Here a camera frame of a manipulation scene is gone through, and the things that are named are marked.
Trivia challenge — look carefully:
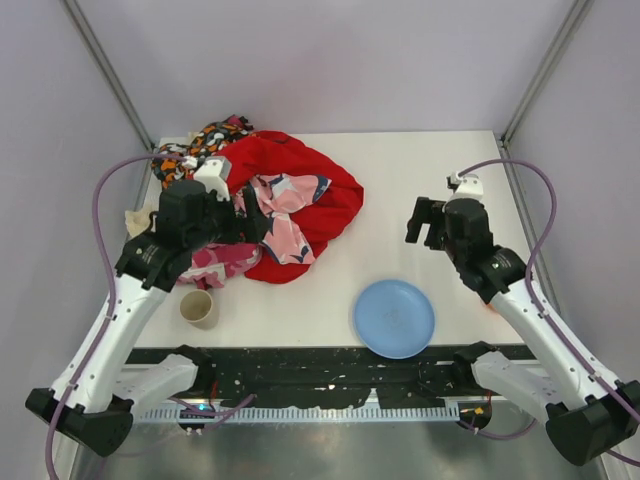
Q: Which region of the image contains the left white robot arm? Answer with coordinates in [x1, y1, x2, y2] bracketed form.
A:
[25, 180, 268, 457]

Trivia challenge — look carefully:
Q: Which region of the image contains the orange black patterned cloth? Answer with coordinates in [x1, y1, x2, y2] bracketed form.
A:
[151, 115, 254, 190]

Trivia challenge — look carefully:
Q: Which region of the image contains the white slotted cable duct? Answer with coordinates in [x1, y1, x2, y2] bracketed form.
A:
[137, 402, 460, 425]

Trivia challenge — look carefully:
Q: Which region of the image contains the light blue plate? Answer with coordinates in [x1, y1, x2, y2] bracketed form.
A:
[352, 279, 435, 360]

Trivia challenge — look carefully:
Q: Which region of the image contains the light pink patterned cloth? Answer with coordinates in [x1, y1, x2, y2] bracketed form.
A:
[250, 173, 332, 265]

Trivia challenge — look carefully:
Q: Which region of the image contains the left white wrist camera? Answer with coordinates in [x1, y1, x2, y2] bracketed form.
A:
[183, 156, 232, 201]

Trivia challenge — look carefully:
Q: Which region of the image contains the beige paper cup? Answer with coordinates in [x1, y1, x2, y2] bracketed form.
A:
[179, 290, 217, 330]

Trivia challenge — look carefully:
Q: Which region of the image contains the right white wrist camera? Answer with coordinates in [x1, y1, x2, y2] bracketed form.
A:
[447, 172, 484, 201]

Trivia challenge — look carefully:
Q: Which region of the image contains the black front rail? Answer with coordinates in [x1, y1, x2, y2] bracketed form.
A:
[119, 344, 539, 411]

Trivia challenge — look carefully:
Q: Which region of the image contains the large red cloth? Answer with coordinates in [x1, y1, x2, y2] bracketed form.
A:
[220, 131, 365, 284]

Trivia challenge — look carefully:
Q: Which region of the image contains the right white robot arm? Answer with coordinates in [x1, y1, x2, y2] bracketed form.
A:
[405, 197, 639, 466]

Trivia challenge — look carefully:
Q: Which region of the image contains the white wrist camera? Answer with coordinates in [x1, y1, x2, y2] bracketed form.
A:
[183, 156, 232, 201]
[447, 172, 484, 201]

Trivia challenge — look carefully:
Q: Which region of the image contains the cream white crumpled cloth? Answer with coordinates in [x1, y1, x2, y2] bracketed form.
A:
[124, 204, 155, 238]

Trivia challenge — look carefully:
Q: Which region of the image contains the magenta camouflage cloth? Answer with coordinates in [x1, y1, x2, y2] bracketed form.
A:
[177, 243, 262, 290]

